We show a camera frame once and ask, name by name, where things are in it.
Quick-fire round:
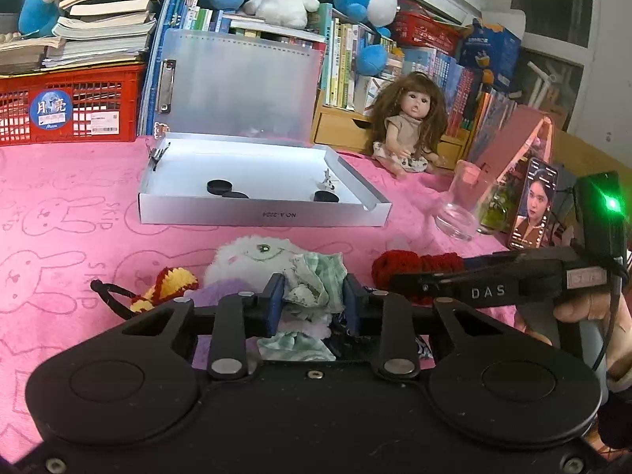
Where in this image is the purple fluffy plush pouch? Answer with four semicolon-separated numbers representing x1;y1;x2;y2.
184;278;332;340

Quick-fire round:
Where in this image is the red knitted scrunchie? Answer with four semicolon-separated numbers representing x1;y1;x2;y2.
371;249;465;291

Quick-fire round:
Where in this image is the white fluffy plush pouch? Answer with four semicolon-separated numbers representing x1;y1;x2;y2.
203;235;307;292

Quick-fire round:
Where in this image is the green checked scrunchie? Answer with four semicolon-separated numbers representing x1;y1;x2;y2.
257;252;348;362

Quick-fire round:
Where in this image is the yellow red knitted charm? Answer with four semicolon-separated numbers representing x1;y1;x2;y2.
90;265;201;321

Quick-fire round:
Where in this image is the black round puck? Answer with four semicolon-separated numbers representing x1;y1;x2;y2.
207;179;232;196
222;190;248;199
313;190;340;203

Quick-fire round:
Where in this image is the navy floral fabric pouch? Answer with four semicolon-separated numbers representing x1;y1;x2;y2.
322;314;378;361

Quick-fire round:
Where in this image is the person's right hand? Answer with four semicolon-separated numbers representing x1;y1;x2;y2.
554;289;631;382

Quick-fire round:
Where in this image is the smartphone showing video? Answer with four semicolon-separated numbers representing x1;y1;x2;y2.
508;157;558;249

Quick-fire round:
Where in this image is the clear drinking glass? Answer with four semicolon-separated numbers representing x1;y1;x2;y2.
434;160;493;242

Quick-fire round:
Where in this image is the white shallow cardboard box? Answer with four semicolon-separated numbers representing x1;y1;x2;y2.
137;133;392;227

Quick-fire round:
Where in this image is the black binder clip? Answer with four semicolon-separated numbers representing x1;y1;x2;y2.
148;141;171;171

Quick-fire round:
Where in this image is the brown haired baby doll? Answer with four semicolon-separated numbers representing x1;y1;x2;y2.
371;72;448;179

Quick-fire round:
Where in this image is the wooden drawer shelf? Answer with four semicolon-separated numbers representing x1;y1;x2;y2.
310;90;476;171

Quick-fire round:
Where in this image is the pink bunny blanket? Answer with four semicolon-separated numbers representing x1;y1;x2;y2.
1;140;504;460

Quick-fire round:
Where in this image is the translucent plastic clipboard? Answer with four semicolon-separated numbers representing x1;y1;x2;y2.
147;29;322;143

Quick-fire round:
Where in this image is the blue cardboard box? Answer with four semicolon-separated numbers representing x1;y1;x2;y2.
459;19;522;92

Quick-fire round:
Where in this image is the red plastic crate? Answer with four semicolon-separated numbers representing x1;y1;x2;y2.
1;63;145;147

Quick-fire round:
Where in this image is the row of upright books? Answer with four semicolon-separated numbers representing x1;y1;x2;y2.
140;0;520;160

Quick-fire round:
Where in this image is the stack of books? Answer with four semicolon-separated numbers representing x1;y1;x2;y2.
1;0;165;76

